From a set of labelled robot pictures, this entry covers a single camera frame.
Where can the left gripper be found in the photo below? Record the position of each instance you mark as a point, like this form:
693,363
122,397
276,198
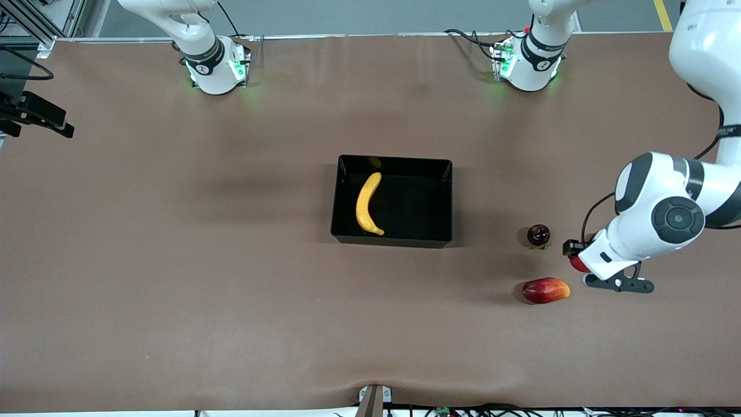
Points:
572,247

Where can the red apple with yellow patch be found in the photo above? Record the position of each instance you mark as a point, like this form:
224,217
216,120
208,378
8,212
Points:
579,265

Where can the black plastic box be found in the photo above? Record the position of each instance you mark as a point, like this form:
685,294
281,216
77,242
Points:
417,202

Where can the yellow banana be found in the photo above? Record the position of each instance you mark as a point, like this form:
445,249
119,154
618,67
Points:
365,208

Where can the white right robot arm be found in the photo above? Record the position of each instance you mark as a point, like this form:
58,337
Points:
217,75

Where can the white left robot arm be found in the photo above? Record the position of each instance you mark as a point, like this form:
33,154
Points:
657,174

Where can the dark maroon round fruit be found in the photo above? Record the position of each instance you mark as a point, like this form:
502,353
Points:
538,234

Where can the red yellow mango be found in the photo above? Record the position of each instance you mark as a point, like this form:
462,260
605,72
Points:
546,290

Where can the brown table mat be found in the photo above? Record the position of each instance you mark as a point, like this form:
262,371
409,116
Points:
173,260

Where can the aluminium frame struts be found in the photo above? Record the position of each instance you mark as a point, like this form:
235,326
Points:
23,17

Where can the brown post with metal bracket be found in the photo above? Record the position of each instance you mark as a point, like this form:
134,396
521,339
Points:
373,402

